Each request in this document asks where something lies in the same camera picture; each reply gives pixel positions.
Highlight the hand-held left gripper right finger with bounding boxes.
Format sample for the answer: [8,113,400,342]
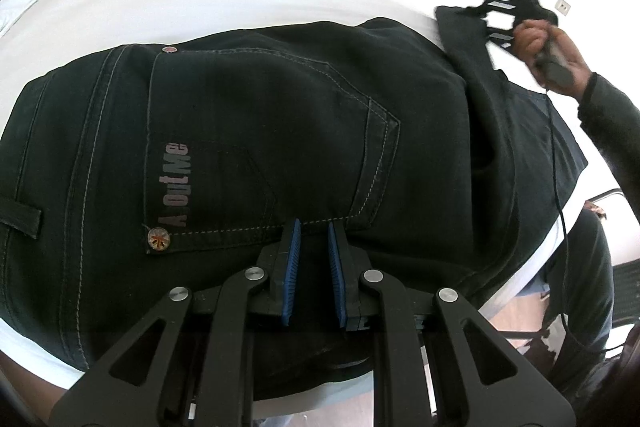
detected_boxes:
[326,222,576,427]

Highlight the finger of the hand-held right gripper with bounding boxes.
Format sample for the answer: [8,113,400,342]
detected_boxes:
[467,0,538,55]

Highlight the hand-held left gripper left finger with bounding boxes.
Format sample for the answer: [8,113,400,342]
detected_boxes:
[50,218,303,427]

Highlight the black denim pants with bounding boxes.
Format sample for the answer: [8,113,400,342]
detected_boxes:
[0,4,590,404]

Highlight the person's right forearm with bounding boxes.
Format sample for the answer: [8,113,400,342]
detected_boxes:
[575,72,640,228]

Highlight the person's right hand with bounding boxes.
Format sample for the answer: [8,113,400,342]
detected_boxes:
[512,19,594,98]

